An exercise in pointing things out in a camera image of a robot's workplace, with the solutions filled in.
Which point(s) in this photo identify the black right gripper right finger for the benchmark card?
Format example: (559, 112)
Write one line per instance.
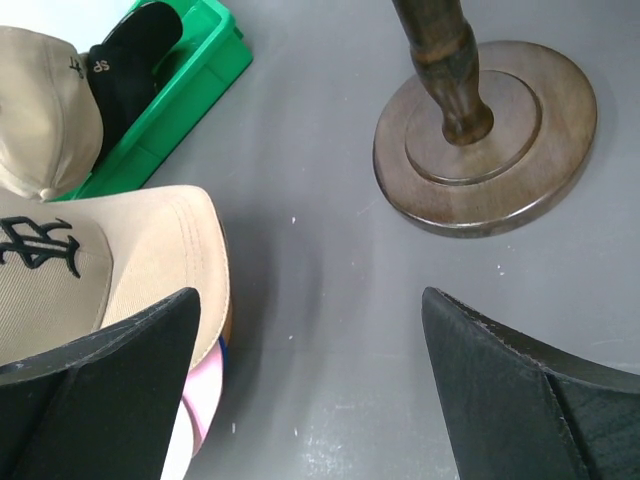
(518, 408)

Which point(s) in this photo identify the pink baseball cap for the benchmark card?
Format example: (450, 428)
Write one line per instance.
(202, 394)

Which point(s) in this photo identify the beige cap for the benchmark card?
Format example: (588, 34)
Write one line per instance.
(51, 126)
(73, 267)

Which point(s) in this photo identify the blue baseball cap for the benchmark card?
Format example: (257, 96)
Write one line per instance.
(224, 350)

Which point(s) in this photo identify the black cap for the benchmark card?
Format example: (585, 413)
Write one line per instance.
(121, 68)

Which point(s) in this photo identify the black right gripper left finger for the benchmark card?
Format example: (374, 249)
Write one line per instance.
(102, 406)

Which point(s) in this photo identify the white baseball cap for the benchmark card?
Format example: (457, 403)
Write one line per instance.
(180, 450)

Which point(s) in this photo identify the green plastic tray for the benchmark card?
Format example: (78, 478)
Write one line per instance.
(210, 56)

